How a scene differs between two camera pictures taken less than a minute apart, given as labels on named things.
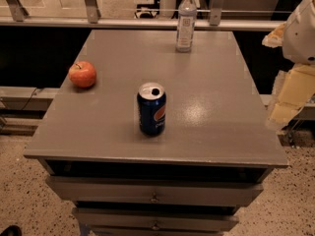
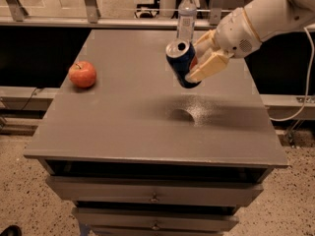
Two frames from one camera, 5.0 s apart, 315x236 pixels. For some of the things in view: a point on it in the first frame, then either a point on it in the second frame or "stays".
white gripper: (300, 38) → (233, 33)
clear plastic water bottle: (186, 21) stays
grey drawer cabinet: (157, 133) stays
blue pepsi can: (152, 103) → (181, 58)
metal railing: (14, 16) stays
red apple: (82, 74) stays
